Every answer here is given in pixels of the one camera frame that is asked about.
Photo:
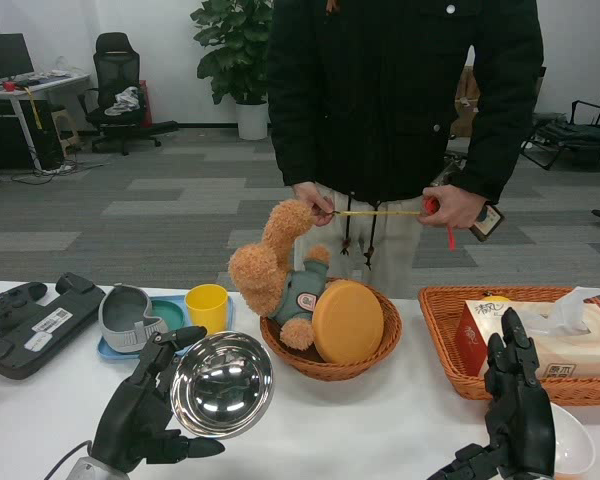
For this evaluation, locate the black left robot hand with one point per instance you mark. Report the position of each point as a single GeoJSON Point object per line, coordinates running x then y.
{"type": "Point", "coordinates": [130, 415]}

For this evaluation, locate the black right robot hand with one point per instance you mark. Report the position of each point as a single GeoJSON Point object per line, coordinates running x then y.
{"type": "Point", "coordinates": [520, 425]}

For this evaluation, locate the shiny metal bowl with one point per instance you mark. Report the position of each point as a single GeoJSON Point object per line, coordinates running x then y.
{"type": "Point", "coordinates": [220, 385]}

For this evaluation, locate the white bowl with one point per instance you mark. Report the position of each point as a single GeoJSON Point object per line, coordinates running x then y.
{"type": "Point", "coordinates": [575, 440]}

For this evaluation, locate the light blue tray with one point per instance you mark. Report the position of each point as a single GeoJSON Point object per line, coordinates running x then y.
{"type": "Point", "coordinates": [107, 352]}

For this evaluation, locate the grey clog shoe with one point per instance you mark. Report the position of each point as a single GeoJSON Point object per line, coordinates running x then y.
{"type": "Point", "coordinates": [122, 320]}

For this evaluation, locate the soft tissue pack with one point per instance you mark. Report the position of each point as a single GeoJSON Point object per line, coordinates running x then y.
{"type": "Point", "coordinates": [580, 345]}

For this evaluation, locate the green plate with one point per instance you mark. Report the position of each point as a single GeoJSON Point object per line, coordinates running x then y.
{"type": "Point", "coordinates": [170, 312]}

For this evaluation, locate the black handheld device with labels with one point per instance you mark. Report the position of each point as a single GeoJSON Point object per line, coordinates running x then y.
{"type": "Point", "coordinates": [35, 340]}

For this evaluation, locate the rectangular orange wicker basket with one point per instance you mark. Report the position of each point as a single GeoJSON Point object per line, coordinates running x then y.
{"type": "Point", "coordinates": [440, 330]}

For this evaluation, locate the yellow fruit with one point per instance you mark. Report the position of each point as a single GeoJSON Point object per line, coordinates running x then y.
{"type": "Point", "coordinates": [495, 299]}

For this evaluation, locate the yellow plastic cup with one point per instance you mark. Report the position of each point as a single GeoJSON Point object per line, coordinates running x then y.
{"type": "Point", "coordinates": [205, 307]}

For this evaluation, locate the round wicker basket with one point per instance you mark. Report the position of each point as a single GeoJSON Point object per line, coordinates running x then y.
{"type": "Point", "coordinates": [390, 330]}

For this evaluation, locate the black gamepad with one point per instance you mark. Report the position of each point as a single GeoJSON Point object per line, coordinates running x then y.
{"type": "Point", "coordinates": [12, 302]}

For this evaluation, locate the brown plush toy green shirt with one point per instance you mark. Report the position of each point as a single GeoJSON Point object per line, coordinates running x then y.
{"type": "Point", "coordinates": [260, 270]}

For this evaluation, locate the orange round plastic disc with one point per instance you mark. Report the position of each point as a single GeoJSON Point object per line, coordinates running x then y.
{"type": "Point", "coordinates": [347, 322]}

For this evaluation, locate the brown id card holder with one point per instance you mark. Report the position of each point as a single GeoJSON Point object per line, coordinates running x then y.
{"type": "Point", "coordinates": [489, 222]}

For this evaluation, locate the yellow tape measure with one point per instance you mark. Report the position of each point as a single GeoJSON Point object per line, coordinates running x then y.
{"type": "Point", "coordinates": [380, 212]}

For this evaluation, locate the black folding chair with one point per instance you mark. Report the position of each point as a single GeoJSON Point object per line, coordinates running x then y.
{"type": "Point", "coordinates": [570, 135]}

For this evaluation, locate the small wooden stool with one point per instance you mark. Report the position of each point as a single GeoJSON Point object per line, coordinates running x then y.
{"type": "Point", "coordinates": [65, 125]}

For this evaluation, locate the black under-desk cabinet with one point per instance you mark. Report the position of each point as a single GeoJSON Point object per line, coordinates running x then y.
{"type": "Point", "coordinates": [10, 135]}

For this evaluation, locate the white cloth on chair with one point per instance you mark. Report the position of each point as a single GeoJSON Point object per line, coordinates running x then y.
{"type": "Point", "coordinates": [122, 102]}

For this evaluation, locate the cardboard boxes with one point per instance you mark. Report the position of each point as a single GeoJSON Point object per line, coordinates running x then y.
{"type": "Point", "coordinates": [462, 100]}

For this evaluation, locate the white desk with red object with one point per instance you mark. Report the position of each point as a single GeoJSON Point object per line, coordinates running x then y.
{"type": "Point", "coordinates": [45, 85]}

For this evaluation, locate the person in black jacket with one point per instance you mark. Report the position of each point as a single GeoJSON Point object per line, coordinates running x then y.
{"type": "Point", "coordinates": [390, 100]}

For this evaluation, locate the black office chair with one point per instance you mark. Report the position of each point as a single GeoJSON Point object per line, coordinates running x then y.
{"type": "Point", "coordinates": [115, 65]}

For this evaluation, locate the black computer monitor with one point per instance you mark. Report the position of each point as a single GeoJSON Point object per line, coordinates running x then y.
{"type": "Point", "coordinates": [10, 57]}

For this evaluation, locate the potted plant white pot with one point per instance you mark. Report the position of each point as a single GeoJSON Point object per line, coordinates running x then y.
{"type": "Point", "coordinates": [230, 50]}

